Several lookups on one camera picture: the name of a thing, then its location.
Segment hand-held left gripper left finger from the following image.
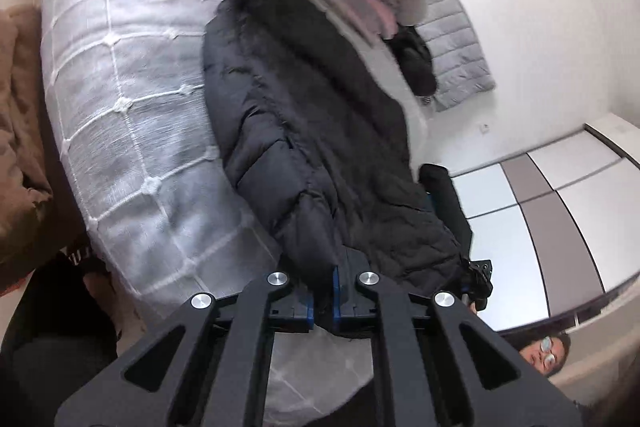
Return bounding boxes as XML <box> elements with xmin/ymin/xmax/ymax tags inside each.
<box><xmin>54</xmin><ymin>271</ymin><xmax>317</xmax><ymax>427</ymax></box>

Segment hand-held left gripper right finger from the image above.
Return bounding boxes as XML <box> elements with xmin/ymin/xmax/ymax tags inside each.
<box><xmin>331</xmin><ymin>247</ymin><xmax>583</xmax><ymax>427</ymax></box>

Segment large black puffer coat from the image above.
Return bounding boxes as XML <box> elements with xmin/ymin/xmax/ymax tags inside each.
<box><xmin>201</xmin><ymin>0</ymin><xmax>465</xmax><ymax>343</ymax></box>

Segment person's right forearm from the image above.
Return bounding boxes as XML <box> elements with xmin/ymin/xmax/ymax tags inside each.
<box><xmin>419</xmin><ymin>163</ymin><xmax>474</xmax><ymax>268</ymax></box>

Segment eyeglasses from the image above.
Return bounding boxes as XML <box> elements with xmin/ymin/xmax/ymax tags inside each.
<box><xmin>537</xmin><ymin>336</ymin><xmax>563</xmax><ymax>365</ymax></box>

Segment person's head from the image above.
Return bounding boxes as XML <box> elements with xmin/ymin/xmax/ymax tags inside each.
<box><xmin>520</xmin><ymin>332</ymin><xmax>572</xmax><ymax>380</ymax></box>

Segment white and grey wardrobe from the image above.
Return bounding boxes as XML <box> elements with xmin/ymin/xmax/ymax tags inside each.
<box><xmin>450</xmin><ymin>114</ymin><xmax>640</xmax><ymax>343</ymax></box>

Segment small black puffer jacket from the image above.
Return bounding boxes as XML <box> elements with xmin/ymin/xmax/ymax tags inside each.
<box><xmin>390</xmin><ymin>24</ymin><xmax>438</xmax><ymax>98</ymax></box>

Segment grey quilted headboard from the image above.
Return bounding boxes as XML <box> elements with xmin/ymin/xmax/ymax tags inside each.
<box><xmin>415</xmin><ymin>0</ymin><xmax>497</xmax><ymax>112</ymax></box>

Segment black printed cloth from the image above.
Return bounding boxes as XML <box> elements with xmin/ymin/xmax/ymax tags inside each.
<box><xmin>0</xmin><ymin>247</ymin><xmax>121</xmax><ymax>408</ymax></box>

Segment brown cloth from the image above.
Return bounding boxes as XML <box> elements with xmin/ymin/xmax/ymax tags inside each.
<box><xmin>0</xmin><ymin>4</ymin><xmax>86</xmax><ymax>268</ymax></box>

